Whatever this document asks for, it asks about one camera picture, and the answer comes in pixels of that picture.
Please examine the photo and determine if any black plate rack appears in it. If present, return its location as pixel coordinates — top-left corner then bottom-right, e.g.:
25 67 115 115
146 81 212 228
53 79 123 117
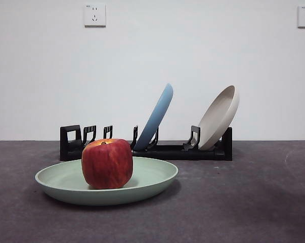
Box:
60 124 233 161

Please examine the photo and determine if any red yellow apple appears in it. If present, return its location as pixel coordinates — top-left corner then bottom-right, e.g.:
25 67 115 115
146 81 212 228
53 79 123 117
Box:
81 138 134 190

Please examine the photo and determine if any green plate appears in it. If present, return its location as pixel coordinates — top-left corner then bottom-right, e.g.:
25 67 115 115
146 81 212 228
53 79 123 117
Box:
34 156 180 206

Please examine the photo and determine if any blue plate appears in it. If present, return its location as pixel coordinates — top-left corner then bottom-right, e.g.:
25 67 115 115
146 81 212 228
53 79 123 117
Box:
134 83 174 150

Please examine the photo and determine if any beige plate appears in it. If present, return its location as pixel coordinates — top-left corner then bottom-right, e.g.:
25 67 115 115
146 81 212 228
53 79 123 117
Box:
198 85 241 150

